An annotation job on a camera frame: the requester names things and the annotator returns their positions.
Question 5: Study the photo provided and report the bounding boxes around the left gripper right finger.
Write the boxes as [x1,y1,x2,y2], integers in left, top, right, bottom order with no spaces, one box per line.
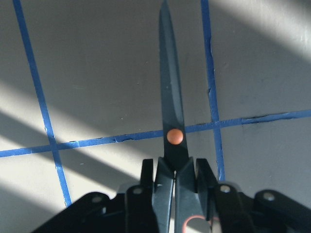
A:
[196,159,311,233]

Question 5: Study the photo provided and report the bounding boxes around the red and white scissors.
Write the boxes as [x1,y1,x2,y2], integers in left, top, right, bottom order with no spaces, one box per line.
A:
[153,1,217,233]

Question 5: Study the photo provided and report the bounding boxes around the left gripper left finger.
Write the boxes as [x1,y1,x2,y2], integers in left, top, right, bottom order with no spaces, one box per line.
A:
[34,159,158,233]

